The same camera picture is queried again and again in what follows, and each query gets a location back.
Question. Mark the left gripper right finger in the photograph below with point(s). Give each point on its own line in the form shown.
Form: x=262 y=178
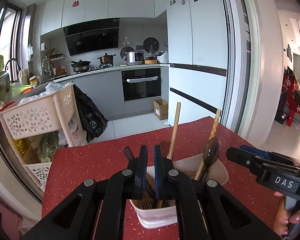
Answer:
x=162 y=166

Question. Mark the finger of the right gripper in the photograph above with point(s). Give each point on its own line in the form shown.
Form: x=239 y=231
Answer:
x=254 y=163
x=273 y=156

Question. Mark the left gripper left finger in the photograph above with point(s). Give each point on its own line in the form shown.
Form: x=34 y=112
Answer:
x=140 y=179

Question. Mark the white refrigerator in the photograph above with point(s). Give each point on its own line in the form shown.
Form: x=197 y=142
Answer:
x=198 y=57

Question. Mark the person's right hand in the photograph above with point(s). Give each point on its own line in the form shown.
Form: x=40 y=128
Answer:
x=282 y=218

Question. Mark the long bamboo chopstick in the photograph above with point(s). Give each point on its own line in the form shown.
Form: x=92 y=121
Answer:
x=173 y=137

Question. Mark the black range hood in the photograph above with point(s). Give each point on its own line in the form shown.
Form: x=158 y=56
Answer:
x=92 y=35

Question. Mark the brown cooking pot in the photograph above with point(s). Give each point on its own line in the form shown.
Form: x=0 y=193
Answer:
x=106 y=59

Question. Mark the silver rice cooker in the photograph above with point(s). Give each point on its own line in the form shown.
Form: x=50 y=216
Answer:
x=135 y=57

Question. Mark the cardboard box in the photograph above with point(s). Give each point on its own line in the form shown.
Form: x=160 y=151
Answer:
x=161 y=109

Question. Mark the black hanging bag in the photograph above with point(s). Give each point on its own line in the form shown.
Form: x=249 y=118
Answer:
x=92 y=120

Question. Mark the dark brown spoon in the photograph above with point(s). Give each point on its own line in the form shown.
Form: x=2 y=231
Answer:
x=152 y=201

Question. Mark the orange patterned chopstick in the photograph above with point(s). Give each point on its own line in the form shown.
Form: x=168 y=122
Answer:
x=210 y=142

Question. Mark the black wok pan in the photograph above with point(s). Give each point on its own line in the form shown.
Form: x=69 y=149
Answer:
x=80 y=66

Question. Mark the beige plastic storage cart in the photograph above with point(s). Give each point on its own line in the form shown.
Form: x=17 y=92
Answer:
x=25 y=125

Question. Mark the black built-in oven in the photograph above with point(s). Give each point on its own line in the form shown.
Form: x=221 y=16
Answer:
x=141 y=83

